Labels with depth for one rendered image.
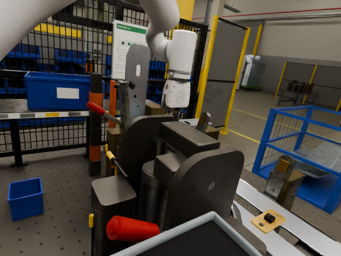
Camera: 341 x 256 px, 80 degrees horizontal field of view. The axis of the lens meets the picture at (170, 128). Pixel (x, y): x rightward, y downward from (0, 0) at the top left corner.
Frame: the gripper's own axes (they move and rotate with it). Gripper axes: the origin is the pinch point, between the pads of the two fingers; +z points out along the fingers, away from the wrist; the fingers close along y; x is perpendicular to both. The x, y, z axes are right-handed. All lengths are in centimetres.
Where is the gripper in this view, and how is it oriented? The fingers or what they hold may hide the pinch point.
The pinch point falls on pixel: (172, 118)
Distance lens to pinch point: 79.8
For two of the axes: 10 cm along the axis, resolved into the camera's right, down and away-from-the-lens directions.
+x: -5.5, -3.4, 7.6
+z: -1.4, 9.4, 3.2
